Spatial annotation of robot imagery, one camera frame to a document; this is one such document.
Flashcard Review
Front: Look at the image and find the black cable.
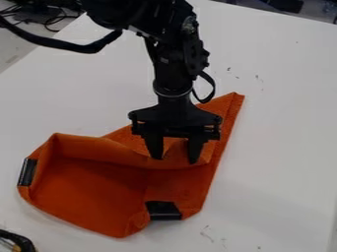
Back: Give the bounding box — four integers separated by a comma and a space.
0, 228, 38, 252

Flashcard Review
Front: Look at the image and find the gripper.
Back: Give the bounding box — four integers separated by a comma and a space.
126, 93, 225, 165

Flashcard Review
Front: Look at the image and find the orange cloth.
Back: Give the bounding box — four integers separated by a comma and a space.
16, 92, 246, 239

